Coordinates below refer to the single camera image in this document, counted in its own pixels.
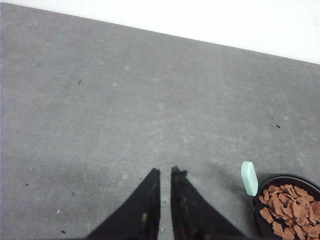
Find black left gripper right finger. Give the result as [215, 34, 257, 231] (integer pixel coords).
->
[170, 166, 246, 240]

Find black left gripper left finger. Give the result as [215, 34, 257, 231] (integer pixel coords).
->
[86, 168, 161, 240]

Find black frying pan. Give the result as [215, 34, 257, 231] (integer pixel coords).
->
[240, 161, 320, 240]

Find pile of brown beef pieces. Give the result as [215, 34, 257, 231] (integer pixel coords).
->
[258, 184, 320, 240]

